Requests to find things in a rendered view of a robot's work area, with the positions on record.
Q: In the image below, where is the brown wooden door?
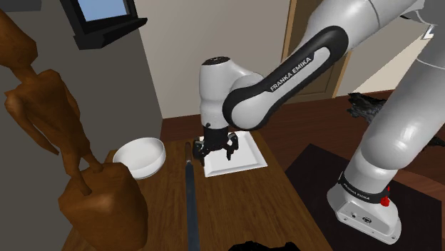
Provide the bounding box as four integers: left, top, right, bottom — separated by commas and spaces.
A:
280, 0, 353, 105

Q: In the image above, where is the black ragged object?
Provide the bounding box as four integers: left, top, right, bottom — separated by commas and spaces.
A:
346, 91, 445, 148

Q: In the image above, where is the white bowl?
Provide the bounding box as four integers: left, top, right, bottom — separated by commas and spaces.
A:
111, 137, 167, 180

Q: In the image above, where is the white square plate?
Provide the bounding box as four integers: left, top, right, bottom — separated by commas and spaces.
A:
193, 130, 269, 178

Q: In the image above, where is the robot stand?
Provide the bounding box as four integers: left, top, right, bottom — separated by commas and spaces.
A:
285, 143, 443, 251

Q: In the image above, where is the black framed window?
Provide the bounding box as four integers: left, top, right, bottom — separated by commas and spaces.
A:
58, 0, 149, 51

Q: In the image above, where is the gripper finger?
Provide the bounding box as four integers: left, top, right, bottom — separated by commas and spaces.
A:
223, 132, 240, 161
193, 138, 210, 168

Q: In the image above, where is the brown wooden human figure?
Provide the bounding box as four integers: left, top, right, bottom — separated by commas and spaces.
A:
0, 9, 149, 251

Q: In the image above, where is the long dark stick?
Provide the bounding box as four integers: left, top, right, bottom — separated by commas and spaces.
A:
184, 141, 202, 251

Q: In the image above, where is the black lumpy object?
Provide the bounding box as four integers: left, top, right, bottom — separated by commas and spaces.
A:
227, 240, 297, 251

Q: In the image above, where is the brown wooden table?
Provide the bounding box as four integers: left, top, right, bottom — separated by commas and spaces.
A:
61, 130, 334, 251

